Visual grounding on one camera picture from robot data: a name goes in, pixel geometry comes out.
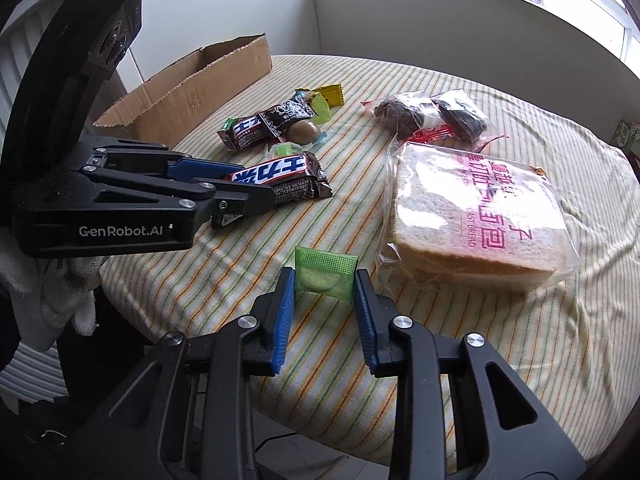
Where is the green candy packet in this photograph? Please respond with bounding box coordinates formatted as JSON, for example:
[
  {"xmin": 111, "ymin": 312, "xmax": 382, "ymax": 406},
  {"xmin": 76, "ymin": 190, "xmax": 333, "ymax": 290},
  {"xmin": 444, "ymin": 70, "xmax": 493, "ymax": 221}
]
[{"xmin": 294, "ymin": 246, "xmax": 358, "ymax": 301}]

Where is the bagged sliced bread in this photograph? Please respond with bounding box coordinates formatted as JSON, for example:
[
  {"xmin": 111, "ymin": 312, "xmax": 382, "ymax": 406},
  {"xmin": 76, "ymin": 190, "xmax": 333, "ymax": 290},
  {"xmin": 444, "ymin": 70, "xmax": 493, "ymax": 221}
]
[{"xmin": 376, "ymin": 142, "xmax": 579, "ymax": 292}]

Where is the bagged dark pastry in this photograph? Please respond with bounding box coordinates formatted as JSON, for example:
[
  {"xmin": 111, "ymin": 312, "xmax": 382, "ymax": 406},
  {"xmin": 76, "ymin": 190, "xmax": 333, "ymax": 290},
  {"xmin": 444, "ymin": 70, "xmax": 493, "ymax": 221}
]
[
  {"xmin": 431, "ymin": 89, "xmax": 508, "ymax": 153},
  {"xmin": 361, "ymin": 91, "xmax": 454, "ymax": 144}
]

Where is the white gloved left hand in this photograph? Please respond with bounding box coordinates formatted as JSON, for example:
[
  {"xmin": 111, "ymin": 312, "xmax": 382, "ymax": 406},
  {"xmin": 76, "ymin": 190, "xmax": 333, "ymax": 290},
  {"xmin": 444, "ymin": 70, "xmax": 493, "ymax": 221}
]
[{"xmin": 1, "ymin": 230, "xmax": 106, "ymax": 352}]

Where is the brown cardboard box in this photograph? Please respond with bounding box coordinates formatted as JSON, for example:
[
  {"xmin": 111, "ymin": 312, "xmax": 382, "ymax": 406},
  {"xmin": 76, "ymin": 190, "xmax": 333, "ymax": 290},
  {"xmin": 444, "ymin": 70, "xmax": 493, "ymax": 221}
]
[{"xmin": 94, "ymin": 34, "xmax": 272, "ymax": 148}]

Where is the green flat snack packet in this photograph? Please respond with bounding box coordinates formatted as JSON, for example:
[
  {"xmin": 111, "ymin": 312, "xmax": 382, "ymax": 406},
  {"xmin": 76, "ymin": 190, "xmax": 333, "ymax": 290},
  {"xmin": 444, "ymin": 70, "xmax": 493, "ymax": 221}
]
[{"xmin": 221, "ymin": 117, "xmax": 240, "ymax": 131}]

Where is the light green wrapped candy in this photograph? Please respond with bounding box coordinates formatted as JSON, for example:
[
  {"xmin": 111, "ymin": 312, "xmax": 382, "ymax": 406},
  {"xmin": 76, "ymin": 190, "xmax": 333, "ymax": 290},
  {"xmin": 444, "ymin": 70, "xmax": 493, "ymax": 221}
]
[{"xmin": 267, "ymin": 142, "xmax": 304, "ymax": 159}]

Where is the brown wrapped egg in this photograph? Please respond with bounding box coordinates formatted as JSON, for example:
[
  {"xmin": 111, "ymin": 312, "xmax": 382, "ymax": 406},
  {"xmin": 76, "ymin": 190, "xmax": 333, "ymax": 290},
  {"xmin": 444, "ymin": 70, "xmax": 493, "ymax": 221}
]
[{"xmin": 285, "ymin": 119, "xmax": 321, "ymax": 145}]

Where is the black small snack packet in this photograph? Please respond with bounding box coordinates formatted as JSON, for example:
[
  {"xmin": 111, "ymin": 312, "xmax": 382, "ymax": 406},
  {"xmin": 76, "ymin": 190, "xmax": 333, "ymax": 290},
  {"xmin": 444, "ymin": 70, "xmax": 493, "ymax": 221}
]
[{"xmin": 257, "ymin": 96, "xmax": 317, "ymax": 138}]

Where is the white refrigerator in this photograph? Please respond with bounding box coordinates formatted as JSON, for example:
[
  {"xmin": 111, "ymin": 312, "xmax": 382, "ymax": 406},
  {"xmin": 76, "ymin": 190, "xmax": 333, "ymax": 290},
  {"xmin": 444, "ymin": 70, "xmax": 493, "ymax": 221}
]
[{"xmin": 117, "ymin": 0, "xmax": 321, "ymax": 91}]

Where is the striped yellow tablecloth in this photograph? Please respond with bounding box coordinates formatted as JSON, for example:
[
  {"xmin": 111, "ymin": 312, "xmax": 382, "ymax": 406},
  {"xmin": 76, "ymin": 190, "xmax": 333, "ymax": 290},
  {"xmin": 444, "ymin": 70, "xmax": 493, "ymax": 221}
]
[{"xmin": 101, "ymin": 55, "xmax": 639, "ymax": 459}]

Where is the green carton box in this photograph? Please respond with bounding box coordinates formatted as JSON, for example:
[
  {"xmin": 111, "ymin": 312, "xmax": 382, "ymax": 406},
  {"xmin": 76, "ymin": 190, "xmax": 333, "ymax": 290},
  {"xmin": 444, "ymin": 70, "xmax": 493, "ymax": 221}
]
[{"xmin": 611, "ymin": 120, "xmax": 640, "ymax": 156}]

